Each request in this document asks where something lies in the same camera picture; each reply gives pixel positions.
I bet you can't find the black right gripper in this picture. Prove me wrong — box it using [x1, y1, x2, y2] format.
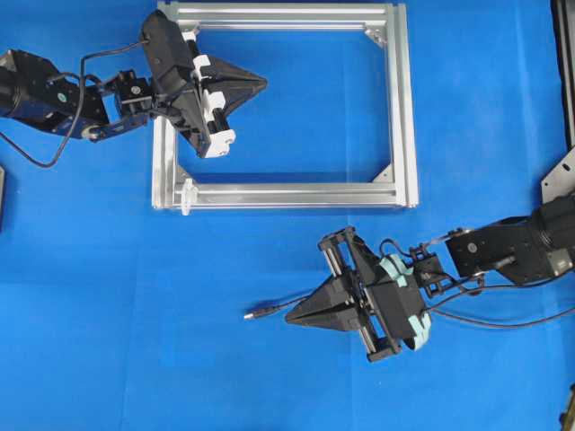
[285, 227, 431, 362]

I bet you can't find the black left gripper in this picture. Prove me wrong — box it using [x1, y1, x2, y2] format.
[141, 10, 268, 158]

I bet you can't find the black wire with plug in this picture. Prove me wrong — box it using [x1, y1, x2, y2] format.
[243, 268, 575, 330]

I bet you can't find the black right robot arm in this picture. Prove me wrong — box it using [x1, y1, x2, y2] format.
[285, 195, 574, 362]

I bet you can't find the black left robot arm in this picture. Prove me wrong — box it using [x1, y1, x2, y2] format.
[1, 10, 268, 158]

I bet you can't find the white string loop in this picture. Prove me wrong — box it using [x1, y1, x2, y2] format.
[181, 178, 199, 217]

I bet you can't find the aluminium extrusion frame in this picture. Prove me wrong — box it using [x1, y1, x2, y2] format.
[151, 2, 420, 215]

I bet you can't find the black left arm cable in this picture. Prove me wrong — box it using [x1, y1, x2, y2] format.
[0, 39, 152, 169]

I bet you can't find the dark left base plate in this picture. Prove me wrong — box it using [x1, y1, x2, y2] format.
[0, 165, 6, 231]

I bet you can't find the black vertical rail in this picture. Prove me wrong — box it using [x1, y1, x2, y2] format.
[550, 0, 574, 149]

